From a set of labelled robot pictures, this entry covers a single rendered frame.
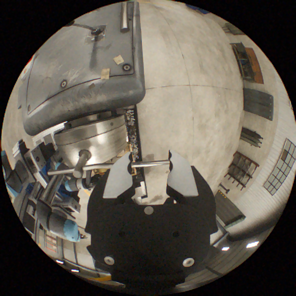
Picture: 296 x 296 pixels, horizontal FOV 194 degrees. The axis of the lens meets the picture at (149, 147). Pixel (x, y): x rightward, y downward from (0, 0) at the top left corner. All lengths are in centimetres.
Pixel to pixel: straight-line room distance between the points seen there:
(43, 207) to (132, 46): 66
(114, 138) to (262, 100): 586
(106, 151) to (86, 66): 24
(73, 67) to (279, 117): 666
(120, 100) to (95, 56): 13
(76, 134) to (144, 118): 135
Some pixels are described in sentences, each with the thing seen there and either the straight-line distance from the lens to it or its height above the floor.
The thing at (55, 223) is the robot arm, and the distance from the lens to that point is 51.
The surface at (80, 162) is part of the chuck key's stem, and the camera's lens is 23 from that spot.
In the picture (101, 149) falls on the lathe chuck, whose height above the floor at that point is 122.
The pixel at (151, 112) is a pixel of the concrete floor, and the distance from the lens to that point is 155.
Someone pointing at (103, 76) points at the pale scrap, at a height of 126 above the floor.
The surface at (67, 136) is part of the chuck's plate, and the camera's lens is 28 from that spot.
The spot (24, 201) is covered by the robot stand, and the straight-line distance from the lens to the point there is 97.
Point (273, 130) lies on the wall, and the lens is 654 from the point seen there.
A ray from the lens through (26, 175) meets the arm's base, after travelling 79.
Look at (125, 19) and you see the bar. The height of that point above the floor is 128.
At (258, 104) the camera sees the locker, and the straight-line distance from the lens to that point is 587.
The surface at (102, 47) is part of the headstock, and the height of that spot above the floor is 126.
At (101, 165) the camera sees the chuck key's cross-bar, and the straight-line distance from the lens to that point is 20.
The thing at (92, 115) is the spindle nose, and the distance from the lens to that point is 31.
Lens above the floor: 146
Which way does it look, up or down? 58 degrees down
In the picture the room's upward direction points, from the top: 142 degrees clockwise
